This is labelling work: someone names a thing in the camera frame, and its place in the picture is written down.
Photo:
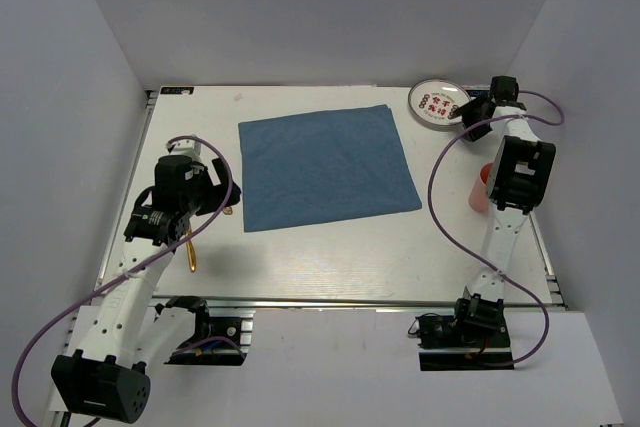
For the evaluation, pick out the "blue cloth napkin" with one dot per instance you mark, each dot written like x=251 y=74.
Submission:
x=323 y=167

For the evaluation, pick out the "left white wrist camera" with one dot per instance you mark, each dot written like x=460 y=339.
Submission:
x=185 y=147

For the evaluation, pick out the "red cup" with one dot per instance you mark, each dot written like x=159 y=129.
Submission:
x=478 y=200

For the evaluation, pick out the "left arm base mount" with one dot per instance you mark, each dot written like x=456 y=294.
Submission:
x=227 y=345

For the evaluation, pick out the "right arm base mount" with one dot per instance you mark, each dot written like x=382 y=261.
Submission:
x=443 y=348

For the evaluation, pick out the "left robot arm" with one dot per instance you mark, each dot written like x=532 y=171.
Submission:
x=108 y=376

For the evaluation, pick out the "round plate with red characters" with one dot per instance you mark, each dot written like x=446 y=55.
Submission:
x=433 y=101

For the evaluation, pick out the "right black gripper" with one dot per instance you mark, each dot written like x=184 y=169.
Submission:
x=467 y=111

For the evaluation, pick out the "gold knife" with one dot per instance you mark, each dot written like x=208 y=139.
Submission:
x=190 y=250

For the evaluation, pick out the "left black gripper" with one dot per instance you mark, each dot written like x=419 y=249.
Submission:
x=223 y=175

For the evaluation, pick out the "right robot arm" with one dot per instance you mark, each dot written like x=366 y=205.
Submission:
x=515 y=186

